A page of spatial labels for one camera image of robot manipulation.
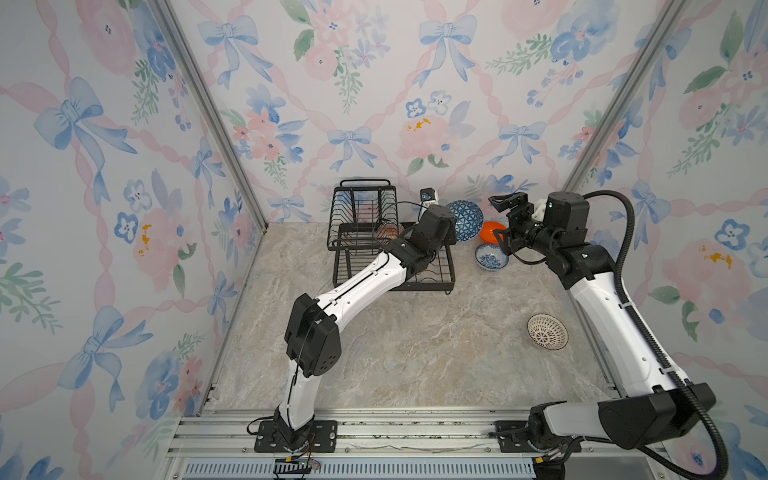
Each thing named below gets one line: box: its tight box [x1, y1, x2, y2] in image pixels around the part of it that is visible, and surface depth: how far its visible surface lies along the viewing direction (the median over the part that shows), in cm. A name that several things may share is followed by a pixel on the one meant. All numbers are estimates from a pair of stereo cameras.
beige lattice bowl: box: [527, 313, 569, 351], surface depth 92 cm
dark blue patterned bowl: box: [448, 200, 484, 242], surface depth 82 cm
